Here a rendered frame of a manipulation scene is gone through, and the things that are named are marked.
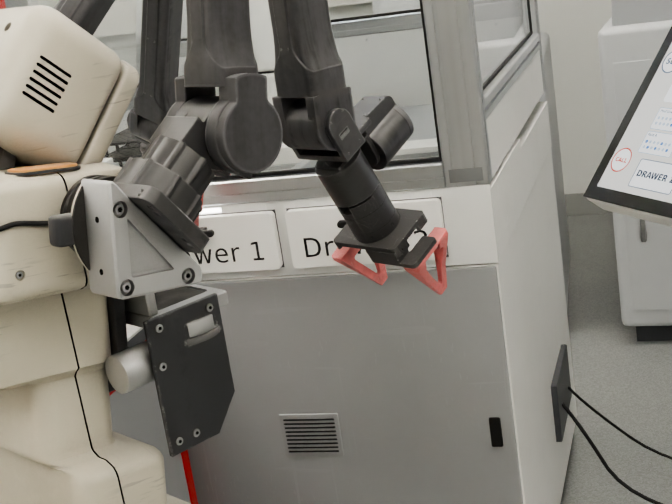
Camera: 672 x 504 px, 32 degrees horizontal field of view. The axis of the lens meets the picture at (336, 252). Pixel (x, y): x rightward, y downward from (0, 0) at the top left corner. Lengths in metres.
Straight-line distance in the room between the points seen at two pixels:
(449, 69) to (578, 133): 3.28
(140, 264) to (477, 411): 1.20
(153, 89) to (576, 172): 3.64
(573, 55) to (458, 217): 3.19
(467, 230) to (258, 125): 0.98
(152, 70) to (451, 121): 0.53
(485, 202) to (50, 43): 1.05
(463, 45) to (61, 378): 1.02
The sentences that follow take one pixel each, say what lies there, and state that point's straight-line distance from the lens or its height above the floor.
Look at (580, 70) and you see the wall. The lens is 5.25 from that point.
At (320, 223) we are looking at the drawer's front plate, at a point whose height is 0.90.
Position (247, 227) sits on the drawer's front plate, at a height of 0.90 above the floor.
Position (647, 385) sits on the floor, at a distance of 3.56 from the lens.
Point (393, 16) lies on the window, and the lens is 2.07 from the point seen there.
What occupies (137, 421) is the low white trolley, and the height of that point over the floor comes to 0.60.
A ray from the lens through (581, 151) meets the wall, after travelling 5.32.
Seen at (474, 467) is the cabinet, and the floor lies 0.40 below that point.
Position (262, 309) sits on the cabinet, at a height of 0.73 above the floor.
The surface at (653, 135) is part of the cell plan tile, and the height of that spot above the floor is 1.05.
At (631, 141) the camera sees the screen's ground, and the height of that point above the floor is 1.04.
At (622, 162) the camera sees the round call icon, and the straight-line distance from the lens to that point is 1.84.
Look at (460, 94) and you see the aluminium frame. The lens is 2.05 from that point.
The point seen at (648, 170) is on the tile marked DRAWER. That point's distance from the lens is 1.79.
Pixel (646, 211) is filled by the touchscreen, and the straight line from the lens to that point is 1.75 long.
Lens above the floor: 1.43
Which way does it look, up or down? 16 degrees down
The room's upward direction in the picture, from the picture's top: 9 degrees counter-clockwise
